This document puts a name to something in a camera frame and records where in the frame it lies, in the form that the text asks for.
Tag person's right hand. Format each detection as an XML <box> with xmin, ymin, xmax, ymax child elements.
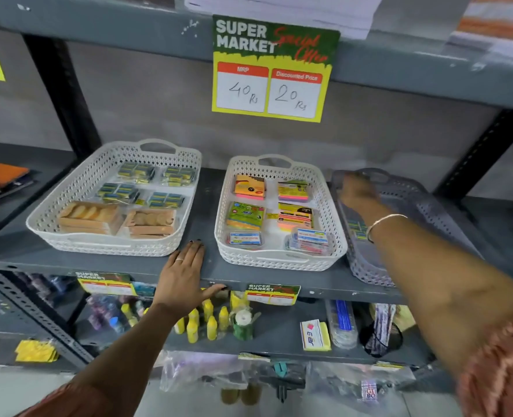
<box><xmin>338</xmin><ymin>173</ymin><xmax>386</xmax><ymax>216</ymax></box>

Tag person's left hand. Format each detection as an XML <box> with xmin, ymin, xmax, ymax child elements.
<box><xmin>152</xmin><ymin>239</ymin><xmax>228</xmax><ymax>316</ymax></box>

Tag person's right forearm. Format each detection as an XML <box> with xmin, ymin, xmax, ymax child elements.
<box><xmin>366</xmin><ymin>213</ymin><xmax>513</xmax><ymax>380</ymax></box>

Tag person's left forearm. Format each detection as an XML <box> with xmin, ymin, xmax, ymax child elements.
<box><xmin>70</xmin><ymin>301</ymin><xmax>179</xmax><ymax>417</ymax></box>

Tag grey metal shelf rack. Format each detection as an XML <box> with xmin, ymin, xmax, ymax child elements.
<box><xmin>0</xmin><ymin>0</ymin><xmax>513</xmax><ymax>396</ymax></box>

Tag group of yellow glue bottles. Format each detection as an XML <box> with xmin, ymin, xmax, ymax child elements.
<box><xmin>121</xmin><ymin>295</ymin><xmax>232</xmax><ymax>345</ymax></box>

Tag green cup with white roll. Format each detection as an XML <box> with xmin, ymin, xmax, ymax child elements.
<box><xmin>231</xmin><ymin>307</ymin><xmax>262</xmax><ymax>342</ymax></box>

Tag small pack in grey basket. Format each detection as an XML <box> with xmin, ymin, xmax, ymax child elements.
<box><xmin>346</xmin><ymin>219</ymin><xmax>370</xmax><ymax>242</ymax></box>

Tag green pink sticky note pack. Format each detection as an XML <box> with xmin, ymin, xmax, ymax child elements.
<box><xmin>277</xmin><ymin>180</ymin><xmax>310</xmax><ymax>203</ymax></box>

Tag short shelf price label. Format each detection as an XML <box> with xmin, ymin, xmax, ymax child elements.
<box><xmin>245</xmin><ymin>283</ymin><xmax>302</xmax><ymax>307</ymax></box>

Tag small clear box blue label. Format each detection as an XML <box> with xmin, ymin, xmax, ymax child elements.
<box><xmin>228</xmin><ymin>231</ymin><xmax>264</xmax><ymax>250</ymax></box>

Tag grey plastic basket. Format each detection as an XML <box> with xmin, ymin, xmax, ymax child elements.
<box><xmin>330</xmin><ymin>168</ymin><xmax>484</xmax><ymax>288</ymax></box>

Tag yellow black sticky note pack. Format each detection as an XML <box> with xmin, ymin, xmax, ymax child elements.
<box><xmin>277</xmin><ymin>202</ymin><xmax>314</xmax><ymax>232</ymax></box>

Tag narrow white plastic basket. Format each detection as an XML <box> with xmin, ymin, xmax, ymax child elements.
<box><xmin>214</xmin><ymin>154</ymin><xmax>349</xmax><ymax>272</ymax></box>

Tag large clear box blue label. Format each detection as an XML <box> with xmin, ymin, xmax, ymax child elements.
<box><xmin>287</xmin><ymin>227</ymin><xmax>330</xmax><ymax>256</ymax></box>

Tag small tan cardboard box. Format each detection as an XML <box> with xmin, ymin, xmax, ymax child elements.
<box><xmin>123</xmin><ymin>208</ymin><xmax>177</xmax><ymax>238</ymax></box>

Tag blue yellow staple box pack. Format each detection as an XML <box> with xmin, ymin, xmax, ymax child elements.
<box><xmin>96</xmin><ymin>182</ymin><xmax>140</xmax><ymax>205</ymax></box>
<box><xmin>146</xmin><ymin>192</ymin><xmax>186</xmax><ymax>209</ymax></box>
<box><xmin>117</xmin><ymin>162</ymin><xmax>156</xmax><ymax>184</ymax></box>
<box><xmin>161</xmin><ymin>166</ymin><xmax>197</xmax><ymax>187</ymax></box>

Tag orange sticky note pack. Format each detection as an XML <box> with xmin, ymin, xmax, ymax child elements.
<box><xmin>233</xmin><ymin>174</ymin><xmax>267</xmax><ymax>200</ymax></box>

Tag wide shelf price label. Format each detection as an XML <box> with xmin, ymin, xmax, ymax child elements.
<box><xmin>74</xmin><ymin>271</ymin><xmax>138</xmax><ymax>297</ymax></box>

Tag white yellow eraser box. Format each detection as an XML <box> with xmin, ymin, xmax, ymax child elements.
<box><xmin>299</xmin><ymin>319</ymin><xmax>332</xmax><ymax>352</ymax></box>

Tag small blue capped bottles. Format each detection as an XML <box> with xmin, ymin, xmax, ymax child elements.
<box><xmin>86</xmin><ymin>295</ymin><xmax>126</xmax><ymax>335</ymax></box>

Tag black teal tool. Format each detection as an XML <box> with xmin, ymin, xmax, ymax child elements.
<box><xmin>260</xmin><ymin>361</ymin><xmax>308</xmax><ymax>403</ymax></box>

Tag clear pack of blue pens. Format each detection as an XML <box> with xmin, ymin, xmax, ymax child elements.
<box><xmin>325</xmin><ymin>299</ymin><xmax>359</xmax><ymax>350</ymax></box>

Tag large tan cardboard box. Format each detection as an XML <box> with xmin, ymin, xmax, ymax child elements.
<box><xmin>57</xmin><ymin>201</ymin><xmax>125</xmax><ymax>236</ymax></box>

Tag green yellow price sign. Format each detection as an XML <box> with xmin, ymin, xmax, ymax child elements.
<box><xmin>211</xmin><ymin>14</ymin><xmax>341</xmax><ymax>124</ymax></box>

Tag large clear plastic bag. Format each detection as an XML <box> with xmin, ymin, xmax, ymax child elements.
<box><xmin>308</xmin><ymin>361</ymin><xmax>416</xmax><ymax>405</ymax></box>

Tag large white plastic basket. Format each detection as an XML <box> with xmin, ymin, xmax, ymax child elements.
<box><xmin>26</xmin><ymin>139</ymin><xmax>203</xmax><ymax>258</ymax></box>

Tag person's left sleeve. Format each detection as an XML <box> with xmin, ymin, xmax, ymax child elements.
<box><xmin>17</xmin><ymin>381</ymin><xmax>114</xmax><ymax>417</ymax></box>

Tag person's sleeve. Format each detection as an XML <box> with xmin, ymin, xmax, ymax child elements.
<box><xmin>456</xmin><ymin>312</ymin><xmax>513</xmax><ymax>417</ymax></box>
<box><xmin>17</xmin><ymin>381</ymin><xmax>114</xmax><ymax>417</ymax></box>

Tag yellow packets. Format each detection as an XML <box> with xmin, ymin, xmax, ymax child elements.
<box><xmin>14</xmin><ymin>339</ymin><xmax>60</xmax><ymax>364</ymax></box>

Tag orange white paper stack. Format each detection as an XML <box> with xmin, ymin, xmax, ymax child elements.
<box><xmin>447</xmin><ymin>0</ymin><xmax>513</xmax><ymax>62</ymax></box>

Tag dark notebook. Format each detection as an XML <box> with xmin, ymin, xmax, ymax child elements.
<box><xmin>0</xmin><ymin>169</ymin><xmax>35</xmax><ymax>210</ymax></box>

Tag person's right sleeve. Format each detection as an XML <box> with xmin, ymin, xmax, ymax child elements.
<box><xmin>456</xmin><ymin>312</ymin><xmax>513</xmax><ymax>417</ymax></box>

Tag orange notebook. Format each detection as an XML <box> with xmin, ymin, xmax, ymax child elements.
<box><xmin>0</xmin><ymin>159</ymin><xmax>30</xmax><ymax>190</ymax></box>

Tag thin metal bracelet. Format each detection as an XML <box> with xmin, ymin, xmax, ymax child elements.
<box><xmin>366</xmin><ymin>214</ymin><xmax>409</xmax><ymax>244</ymax></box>

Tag black round pouch with strap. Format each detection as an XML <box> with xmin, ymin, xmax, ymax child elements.
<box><xmin>359</xmin><ymin>303</ymin><xmax>403</xmax><ymax>359</ymax></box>

